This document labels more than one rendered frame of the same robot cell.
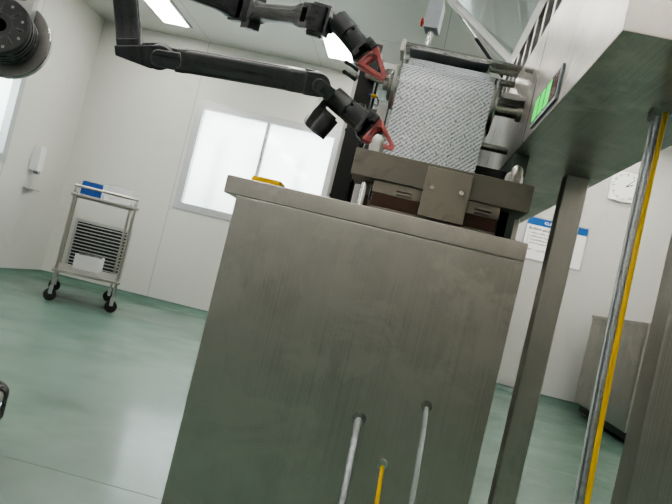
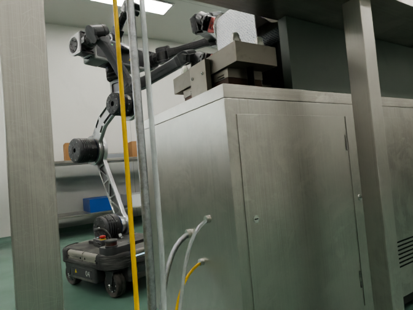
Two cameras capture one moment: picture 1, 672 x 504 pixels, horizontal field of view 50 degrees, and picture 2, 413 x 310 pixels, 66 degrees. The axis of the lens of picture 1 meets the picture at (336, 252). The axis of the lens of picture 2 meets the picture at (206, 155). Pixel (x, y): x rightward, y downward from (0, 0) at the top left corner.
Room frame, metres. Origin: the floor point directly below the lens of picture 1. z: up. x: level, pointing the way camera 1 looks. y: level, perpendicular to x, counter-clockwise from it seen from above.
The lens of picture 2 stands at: (0.93, -1.03, 0.67)
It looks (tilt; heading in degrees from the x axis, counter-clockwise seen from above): 2 degrees up; 53
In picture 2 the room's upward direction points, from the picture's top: 5 degrees counter-clockwise
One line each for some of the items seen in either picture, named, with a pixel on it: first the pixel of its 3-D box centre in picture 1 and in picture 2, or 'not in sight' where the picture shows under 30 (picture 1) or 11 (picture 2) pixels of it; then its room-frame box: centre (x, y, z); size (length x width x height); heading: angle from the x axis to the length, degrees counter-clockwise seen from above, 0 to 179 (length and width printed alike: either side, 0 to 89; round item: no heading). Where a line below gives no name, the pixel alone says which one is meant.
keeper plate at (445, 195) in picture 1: (445, 195); (200, 80); (1.57, -0.20, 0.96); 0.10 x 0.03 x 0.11; 85
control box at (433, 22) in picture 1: (432, 16); not in sight; (2.40, -0.13, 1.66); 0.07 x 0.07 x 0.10; 78
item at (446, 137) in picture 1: (432, 143); (236, 49); (1.79, -0.17, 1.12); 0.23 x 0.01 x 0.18; 85
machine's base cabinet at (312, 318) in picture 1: (359, 363); (381, 196); (2.79, -0.19, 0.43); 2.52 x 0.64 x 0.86; 175
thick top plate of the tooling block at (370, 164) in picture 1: (439, 184); (219, 73); (1.66, -0.20, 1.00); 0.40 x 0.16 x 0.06; 85
